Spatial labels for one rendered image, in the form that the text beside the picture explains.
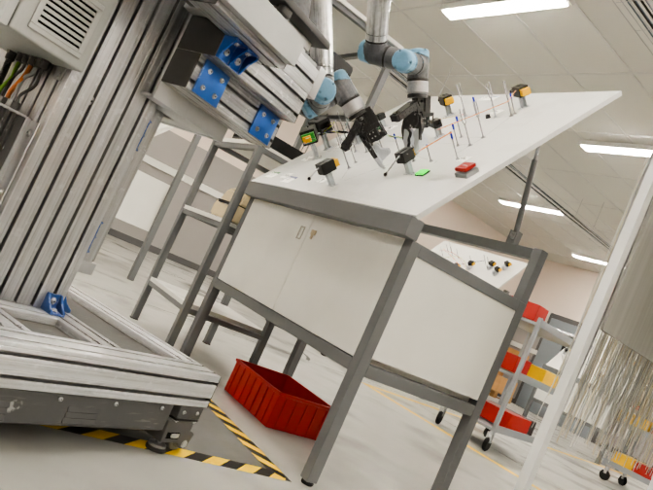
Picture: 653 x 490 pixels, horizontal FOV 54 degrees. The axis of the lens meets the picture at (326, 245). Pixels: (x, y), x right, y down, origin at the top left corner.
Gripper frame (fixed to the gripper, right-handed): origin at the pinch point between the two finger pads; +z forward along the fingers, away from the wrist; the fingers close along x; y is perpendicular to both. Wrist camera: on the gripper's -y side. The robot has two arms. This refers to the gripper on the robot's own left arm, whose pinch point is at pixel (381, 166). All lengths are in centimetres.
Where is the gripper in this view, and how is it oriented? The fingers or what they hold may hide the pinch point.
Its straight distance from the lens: 222.3
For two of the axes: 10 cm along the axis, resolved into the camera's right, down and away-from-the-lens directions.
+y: 8.4, -4.8, -2.6
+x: 1.8, -2.1, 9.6
